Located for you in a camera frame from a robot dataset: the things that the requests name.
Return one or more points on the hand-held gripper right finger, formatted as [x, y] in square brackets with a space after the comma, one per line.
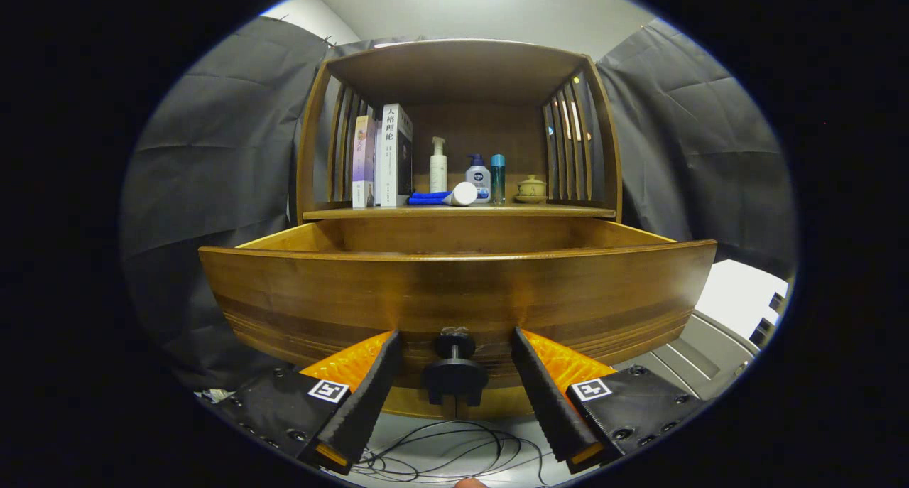
[543, 396]

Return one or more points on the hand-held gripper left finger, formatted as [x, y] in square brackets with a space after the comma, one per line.
[369, 396]

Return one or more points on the black round drawer knob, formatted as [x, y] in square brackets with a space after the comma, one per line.
[454, 378]

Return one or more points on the brown wooden drawer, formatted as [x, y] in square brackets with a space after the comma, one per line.
[454, 289]

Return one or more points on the white and green tube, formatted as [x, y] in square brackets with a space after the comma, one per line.
[464, 194]

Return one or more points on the wooden countertop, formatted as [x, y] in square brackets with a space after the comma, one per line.
[554, 210]

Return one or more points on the brown wooden cabinet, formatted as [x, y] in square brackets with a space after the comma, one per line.
[469, 129]

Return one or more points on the blue folded cloth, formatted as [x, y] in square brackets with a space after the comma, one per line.
[426, 198]

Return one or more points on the beige lidded teacup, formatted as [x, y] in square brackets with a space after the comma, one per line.
[531, 188]

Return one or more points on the slim teal bottle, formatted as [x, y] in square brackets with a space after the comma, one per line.
[498, 182]

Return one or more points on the white appliance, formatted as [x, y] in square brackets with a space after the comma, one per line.
[738, 296]

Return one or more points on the white bottle with blue cap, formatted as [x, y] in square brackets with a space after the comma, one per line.
[481, 174]

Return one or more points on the white pump bottle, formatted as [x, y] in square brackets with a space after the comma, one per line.
[438, 172]

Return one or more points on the purple book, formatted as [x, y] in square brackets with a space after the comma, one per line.
[362, 161]

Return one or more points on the white book with portrait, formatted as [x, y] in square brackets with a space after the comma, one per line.
[387, 161]

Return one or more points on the black backdrop cloth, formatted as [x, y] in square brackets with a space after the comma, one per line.
[213, 154]

